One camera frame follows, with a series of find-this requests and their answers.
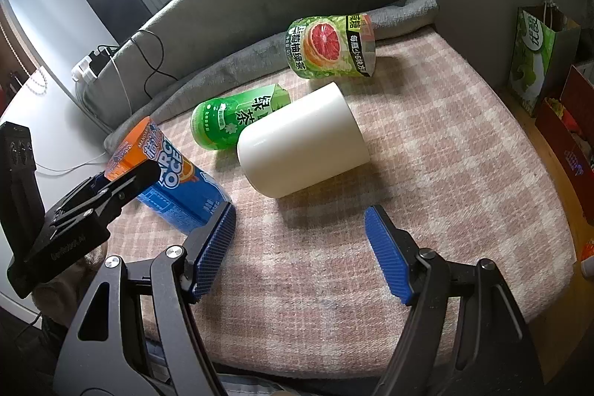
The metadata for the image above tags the person's grey blue clothing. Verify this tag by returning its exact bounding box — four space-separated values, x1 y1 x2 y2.
144 331 404 396

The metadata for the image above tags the pink plaid blanket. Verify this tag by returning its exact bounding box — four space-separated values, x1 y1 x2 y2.
106 27 577 378

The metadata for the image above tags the white cable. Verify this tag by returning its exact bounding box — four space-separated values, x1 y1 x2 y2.
34 151 108 174

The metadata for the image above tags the white power strip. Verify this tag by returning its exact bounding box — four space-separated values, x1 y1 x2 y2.
71 45 119 84

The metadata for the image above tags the white and orange bottle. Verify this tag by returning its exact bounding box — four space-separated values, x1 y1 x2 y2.
579 237 594 277

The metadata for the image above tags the green tea cup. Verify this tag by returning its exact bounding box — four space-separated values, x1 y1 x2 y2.
191 83 291 152

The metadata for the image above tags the black cable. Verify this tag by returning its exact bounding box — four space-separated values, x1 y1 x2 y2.
108 29 181 115

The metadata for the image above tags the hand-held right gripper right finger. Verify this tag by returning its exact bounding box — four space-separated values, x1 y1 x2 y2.
364 205 551 396

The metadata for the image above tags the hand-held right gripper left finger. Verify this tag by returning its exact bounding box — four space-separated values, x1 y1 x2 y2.
55 201 236 396

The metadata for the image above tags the white cup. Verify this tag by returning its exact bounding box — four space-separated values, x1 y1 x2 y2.
236 81 371 199

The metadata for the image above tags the red cardboard box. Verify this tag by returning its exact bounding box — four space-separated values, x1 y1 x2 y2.
533 61 594 213

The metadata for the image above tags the green grapefruit print cup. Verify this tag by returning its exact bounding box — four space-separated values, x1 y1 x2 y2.
283 13 378 80

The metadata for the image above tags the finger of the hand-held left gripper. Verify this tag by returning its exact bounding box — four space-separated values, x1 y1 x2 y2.
50 161 161 235

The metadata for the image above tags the blue and orange cup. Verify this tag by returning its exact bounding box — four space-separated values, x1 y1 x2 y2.
105 116 234 236

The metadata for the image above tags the white bead string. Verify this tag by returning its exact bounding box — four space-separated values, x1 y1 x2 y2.
22 68 50 96

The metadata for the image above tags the grey folded blanket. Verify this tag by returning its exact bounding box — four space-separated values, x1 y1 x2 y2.
103 0 440 152

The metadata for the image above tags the green paper bag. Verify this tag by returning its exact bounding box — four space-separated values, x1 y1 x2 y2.
507 1 582 118

